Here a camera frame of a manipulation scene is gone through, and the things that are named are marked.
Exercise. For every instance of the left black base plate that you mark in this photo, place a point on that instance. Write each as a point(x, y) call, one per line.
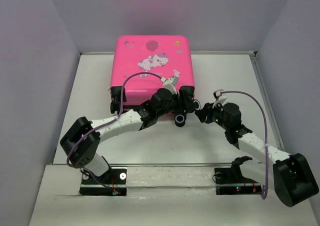
point(113, 184)

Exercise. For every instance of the pink hard-shell suitcase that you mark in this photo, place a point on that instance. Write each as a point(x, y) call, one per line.
point(140, 60)

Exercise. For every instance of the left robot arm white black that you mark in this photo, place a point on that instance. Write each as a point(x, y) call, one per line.
point(81, 141)

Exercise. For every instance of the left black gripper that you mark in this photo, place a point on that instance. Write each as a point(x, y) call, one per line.
point(186, 105)

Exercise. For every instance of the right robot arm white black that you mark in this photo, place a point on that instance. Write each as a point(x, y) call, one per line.
point(289, 175)

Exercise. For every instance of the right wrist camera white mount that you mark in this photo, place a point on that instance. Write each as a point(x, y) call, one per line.
point(219, 98)

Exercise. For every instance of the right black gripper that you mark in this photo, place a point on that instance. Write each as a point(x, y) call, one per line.
point(205, 111)

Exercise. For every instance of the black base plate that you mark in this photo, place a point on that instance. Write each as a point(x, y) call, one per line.
point(113, 184)
point(227, 183)

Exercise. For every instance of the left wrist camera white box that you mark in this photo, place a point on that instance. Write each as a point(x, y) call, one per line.
point(170, 84)

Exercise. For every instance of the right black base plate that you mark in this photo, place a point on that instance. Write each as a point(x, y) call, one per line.
point(227, 183)

